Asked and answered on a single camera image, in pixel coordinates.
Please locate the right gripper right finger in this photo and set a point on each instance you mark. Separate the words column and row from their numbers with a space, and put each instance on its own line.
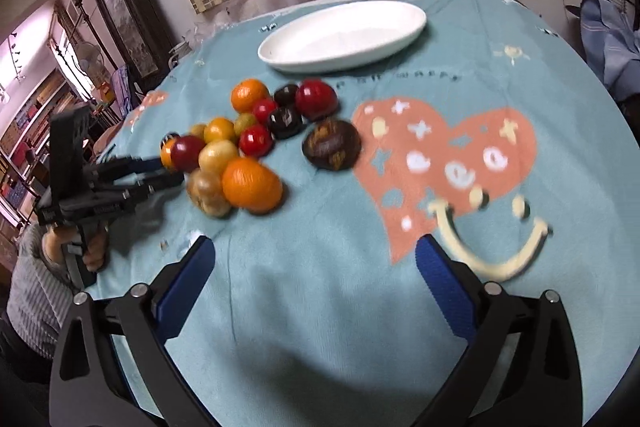
column 543, row 385

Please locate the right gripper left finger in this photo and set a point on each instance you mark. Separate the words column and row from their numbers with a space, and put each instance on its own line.
column 89, row 386

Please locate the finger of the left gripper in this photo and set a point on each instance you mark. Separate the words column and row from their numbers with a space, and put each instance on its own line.
column 140, row 189
column 120, row 167

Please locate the small orange kumquat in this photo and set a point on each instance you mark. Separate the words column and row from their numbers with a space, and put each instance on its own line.
column 219, row 129

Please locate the large front orange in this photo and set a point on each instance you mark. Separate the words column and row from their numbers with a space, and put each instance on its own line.
column 249, row 185

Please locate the small green-yellow fruit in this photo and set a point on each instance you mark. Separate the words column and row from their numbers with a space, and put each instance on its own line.
column 243, row 122

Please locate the dark cherry front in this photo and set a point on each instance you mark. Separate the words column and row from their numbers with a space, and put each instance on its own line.
column 285, row 122

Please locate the dark cherry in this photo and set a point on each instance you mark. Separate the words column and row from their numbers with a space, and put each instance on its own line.
column 285, row 122
column 286, row 95

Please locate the dark cherry back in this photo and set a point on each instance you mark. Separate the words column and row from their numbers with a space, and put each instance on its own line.
column 286, row 95

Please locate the large red plum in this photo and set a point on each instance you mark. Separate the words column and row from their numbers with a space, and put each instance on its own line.
column 315, row 99

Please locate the dark brown wrinkled fruit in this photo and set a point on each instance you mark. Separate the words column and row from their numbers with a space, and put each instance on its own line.
column 334, row 145

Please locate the striped sleeve forearm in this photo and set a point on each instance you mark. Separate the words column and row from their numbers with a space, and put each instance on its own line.
column 40, row 295

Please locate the person's left hand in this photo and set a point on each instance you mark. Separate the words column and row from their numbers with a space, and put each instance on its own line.
column 55, row 238

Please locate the small orange left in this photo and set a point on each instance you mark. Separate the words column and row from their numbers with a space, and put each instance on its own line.
column 165, row 151

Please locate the dark red plum left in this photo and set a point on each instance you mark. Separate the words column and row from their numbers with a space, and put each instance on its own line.
column 186, row 151

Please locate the brown longan lower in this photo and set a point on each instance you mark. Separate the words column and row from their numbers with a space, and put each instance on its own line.
column 205, row 191

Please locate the yellow longan upper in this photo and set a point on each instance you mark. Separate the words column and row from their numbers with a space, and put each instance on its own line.
column 216, row 156

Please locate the wooden bookshelf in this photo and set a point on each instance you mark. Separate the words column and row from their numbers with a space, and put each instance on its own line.
column 25, row 149

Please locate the small yellow fruit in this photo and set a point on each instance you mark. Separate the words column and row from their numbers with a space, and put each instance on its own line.
column 198, row 130

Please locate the red cherry tomato front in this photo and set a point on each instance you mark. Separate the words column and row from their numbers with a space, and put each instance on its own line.
column 256, row 141

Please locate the red cherry tomato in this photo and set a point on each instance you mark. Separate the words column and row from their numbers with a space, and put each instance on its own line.
column 263, row 109
column 256, row 141

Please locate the dark framed picture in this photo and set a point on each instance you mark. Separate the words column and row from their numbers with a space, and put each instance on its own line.
column 142, row 36

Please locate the red cherry tomato back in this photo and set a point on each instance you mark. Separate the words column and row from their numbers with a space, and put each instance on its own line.
column 263, row 109

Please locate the white oval plate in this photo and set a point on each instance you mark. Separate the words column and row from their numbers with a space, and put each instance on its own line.
column 343, row 37

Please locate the teal printed tablecloth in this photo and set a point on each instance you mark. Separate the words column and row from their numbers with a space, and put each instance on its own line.
column 489, row 131

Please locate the blue clothes pile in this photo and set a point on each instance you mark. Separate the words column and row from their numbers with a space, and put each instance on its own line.
column 611, row 47

